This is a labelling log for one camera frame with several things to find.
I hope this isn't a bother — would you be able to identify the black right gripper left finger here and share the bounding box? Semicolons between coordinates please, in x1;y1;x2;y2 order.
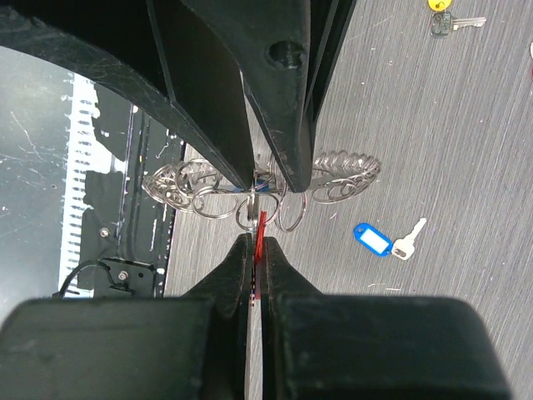
1;234;254;399

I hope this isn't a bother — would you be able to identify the key with yellow tag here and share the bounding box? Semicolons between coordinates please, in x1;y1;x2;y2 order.
428;0;487;38

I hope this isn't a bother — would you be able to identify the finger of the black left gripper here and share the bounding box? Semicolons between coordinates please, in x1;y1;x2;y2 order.
1;1;253;188
185;1;356;193

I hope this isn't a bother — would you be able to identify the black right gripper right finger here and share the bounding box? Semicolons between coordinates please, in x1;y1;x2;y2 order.
261;237;511;399

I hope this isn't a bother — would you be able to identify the black mounting base plate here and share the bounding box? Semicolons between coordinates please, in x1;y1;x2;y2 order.
57;82;185;298

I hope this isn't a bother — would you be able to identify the slotted cable duct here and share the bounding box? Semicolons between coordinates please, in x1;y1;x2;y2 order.
58;73;97;284

